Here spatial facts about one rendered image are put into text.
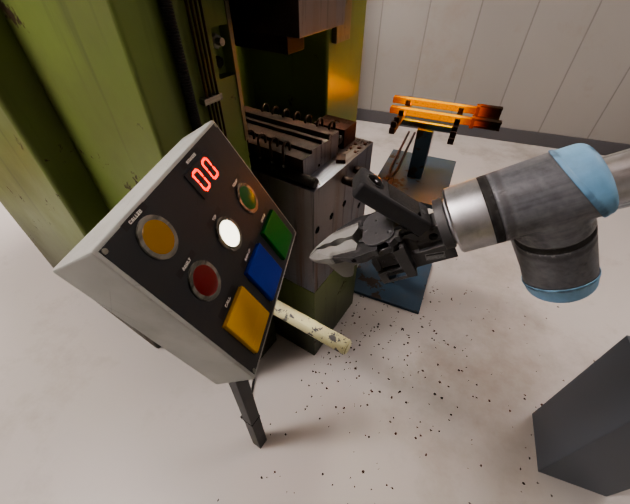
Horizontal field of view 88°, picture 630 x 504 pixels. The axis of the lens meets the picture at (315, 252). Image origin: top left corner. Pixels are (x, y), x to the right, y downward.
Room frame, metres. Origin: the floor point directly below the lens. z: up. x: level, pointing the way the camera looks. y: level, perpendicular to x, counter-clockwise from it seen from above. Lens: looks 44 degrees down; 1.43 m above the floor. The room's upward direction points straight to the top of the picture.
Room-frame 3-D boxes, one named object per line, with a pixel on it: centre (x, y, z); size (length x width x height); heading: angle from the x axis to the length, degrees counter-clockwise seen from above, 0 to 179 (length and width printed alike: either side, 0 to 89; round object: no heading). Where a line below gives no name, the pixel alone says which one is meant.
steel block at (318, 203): (1.09, 0.13, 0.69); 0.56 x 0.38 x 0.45; 57
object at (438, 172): (1.28, -0.44, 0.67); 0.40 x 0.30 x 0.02; 156
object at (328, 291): (1.09, 0.13, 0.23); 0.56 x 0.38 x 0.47; 57
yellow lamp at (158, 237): (0.30, 0.19, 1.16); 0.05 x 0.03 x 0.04; 147
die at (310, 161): (1.04, 0.15, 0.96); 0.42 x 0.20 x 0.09; 57
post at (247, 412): (0.41, 0.22, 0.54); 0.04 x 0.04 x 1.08; 57
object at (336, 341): (0.58, 0.09, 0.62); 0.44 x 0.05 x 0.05; 57
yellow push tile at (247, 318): (0.29, 0.11, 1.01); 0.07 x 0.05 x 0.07; 172
